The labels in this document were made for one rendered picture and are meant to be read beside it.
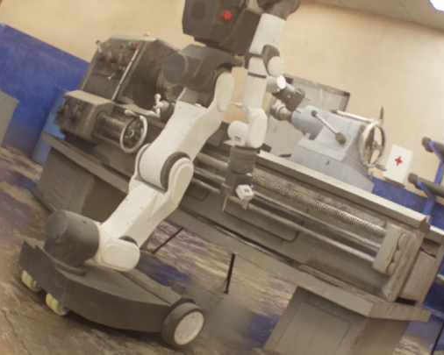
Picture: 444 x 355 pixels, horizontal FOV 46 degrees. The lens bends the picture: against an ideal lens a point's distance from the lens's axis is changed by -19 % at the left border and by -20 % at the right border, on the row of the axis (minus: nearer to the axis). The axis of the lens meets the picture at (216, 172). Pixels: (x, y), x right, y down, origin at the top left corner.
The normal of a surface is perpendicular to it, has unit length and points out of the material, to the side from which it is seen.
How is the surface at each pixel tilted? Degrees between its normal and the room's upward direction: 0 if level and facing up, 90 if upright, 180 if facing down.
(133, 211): 64
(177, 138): 76
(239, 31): 103
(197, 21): 113
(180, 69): 98
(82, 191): 90
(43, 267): 90
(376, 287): 90
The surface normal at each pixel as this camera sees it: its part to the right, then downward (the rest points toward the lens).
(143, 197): -0.29, -0.62
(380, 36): -0.65, -0.30
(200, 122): 0.45, 0.62
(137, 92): 0.64, 0.27
